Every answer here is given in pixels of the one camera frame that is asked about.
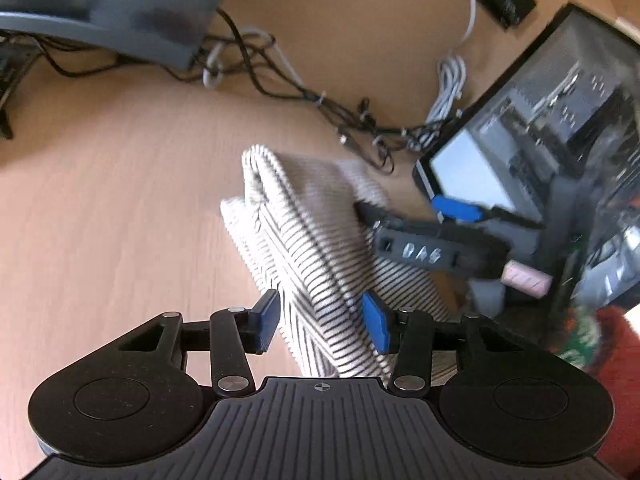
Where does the white cable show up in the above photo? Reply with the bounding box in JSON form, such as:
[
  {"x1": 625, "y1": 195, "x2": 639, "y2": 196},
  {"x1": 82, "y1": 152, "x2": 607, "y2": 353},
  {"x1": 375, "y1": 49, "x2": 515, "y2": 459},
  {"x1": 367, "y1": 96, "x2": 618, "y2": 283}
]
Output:
[{"x1": 424, "y1": 0, "x2": 488, "y2": 128}]

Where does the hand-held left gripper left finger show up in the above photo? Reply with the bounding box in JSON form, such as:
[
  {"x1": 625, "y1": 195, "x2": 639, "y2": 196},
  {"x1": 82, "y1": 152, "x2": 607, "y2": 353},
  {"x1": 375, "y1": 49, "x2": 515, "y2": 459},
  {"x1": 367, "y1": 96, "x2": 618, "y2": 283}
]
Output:
[{"x1": 119, "y1": 288, "x2": 282, "y2": 398}]

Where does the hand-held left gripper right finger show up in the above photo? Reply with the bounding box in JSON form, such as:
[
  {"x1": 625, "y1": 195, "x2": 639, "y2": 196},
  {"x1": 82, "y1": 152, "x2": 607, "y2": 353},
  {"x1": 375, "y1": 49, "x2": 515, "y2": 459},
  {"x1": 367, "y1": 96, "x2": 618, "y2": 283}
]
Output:
[{"x1": 361, "y1": 290, "x2": 527, "y2": 397}]

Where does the white ribbed sweater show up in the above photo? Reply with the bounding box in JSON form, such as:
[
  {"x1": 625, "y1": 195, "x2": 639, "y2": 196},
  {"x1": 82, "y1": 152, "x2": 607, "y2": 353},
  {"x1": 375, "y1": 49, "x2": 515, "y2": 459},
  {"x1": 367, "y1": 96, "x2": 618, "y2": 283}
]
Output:
[{"x1": 220, "y1": 144, "x2": 458, "y2": 386}]

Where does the black cable bundle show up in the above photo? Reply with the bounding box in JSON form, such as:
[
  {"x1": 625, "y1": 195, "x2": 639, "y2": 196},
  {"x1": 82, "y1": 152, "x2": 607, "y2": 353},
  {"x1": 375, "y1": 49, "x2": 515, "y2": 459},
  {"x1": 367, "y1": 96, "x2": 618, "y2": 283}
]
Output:
[{"x1": 0, "y1": 7, "x2": 453, "y2": 177}]

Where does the black curved monitor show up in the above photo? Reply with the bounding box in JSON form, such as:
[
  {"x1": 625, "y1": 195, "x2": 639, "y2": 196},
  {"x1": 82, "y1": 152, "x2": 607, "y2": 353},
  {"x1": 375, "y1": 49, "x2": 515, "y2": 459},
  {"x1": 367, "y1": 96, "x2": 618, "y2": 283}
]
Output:
[{"x1": 0, "y1": 0, "x2": 242, "y2": 72}]

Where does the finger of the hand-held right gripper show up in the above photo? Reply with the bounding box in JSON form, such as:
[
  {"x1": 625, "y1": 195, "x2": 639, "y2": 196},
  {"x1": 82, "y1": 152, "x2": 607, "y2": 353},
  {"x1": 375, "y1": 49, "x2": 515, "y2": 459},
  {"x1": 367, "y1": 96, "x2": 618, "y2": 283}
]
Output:
[
  {"x1": 431, "y1": 194, "x2": 547, "y2": 233},
  {"x1": 353, "y1": 201, "x2": 408, "y2": 235}
]

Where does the person's red clothing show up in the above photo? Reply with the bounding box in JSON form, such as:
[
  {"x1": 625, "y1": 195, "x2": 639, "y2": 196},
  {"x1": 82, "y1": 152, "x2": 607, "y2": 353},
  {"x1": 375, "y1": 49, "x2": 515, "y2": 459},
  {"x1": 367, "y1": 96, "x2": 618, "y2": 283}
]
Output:
[{"x1": 562, "y1": 305, "x2": 640, "y2": 480}]

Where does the black keyboard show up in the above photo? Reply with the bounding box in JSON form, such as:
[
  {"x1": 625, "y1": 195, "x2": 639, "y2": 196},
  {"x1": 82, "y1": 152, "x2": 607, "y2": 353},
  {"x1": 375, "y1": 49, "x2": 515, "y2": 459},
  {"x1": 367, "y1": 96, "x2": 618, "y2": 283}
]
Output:
[{"x1": 0, "y1": 42, "x2": 33, "y2": 141}]

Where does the glass panel computer case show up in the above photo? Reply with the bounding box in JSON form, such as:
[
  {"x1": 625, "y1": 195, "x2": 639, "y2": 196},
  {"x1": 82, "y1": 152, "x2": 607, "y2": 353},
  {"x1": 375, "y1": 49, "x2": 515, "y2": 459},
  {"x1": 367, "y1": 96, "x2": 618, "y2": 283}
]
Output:
[{"x1": 412, "y1": 2, "x2": 640, "y2": 313}]

